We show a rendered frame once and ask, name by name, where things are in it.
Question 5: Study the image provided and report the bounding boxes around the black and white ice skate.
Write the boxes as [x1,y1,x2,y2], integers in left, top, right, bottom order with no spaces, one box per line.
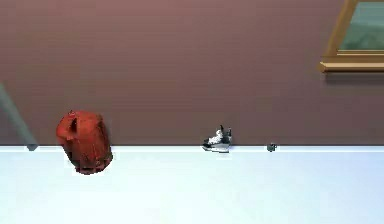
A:
[201,125,233,154]

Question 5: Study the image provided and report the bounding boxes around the grey slanted pole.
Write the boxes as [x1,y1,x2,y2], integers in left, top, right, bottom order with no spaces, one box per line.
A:
[0,83,39,152]

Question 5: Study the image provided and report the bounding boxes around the wooden framed window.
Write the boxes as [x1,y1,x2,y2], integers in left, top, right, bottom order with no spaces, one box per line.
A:
[318,0,384,74]

